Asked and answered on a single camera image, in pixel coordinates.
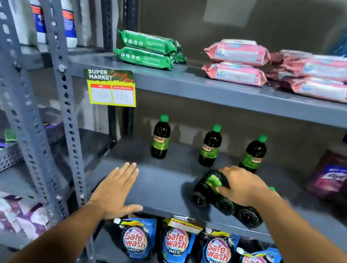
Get person's right forearm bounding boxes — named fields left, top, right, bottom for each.
left=245, top=188, right=347, bottom=263

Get person's left hand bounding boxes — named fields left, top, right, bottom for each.
left=85, top=157, right=150, bottom=225

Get yellow green price sign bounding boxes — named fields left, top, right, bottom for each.
left=80, top=64, right=141, bottom=110

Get person's right hand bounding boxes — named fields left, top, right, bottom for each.
left=213, top=163, right=279, bottom=211

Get green wipes packet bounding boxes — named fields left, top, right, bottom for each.
left=115, top=28, right=186, bottom=58
left=112, top=45, right=188, bottom=73

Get row of detergent refill pouches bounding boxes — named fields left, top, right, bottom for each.
left=107, top=210, right=307, bottom=263

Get pile of purple white packets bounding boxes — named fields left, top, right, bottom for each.
left=0, top=188, right=57, bottom=243

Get grey slotted metal rack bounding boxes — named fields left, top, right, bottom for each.
left=0, top=0, right=137, bottom=263

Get dark green bottle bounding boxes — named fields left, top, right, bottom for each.
left=213, top=194, right=238, bottom=217
left=190, top=168, right=232, bottom=211
left=233, top=181, right=277, bottom=231

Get white jug blue orange label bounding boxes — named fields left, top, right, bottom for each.
left=21, top=0, right=84, bottom=50

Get grey metal shelf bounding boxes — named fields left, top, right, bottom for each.
left=3, top=0, right=347, bottom=263

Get stack of pink wipe packets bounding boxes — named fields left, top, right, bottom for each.
left=199, top=34, right=347, bottom=105

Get row of green bottles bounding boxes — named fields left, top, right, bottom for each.
left=149, top=113, right=271, bottom=176

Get person's left forearm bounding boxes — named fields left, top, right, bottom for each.
left=8, top=193, right=110, bottom=263

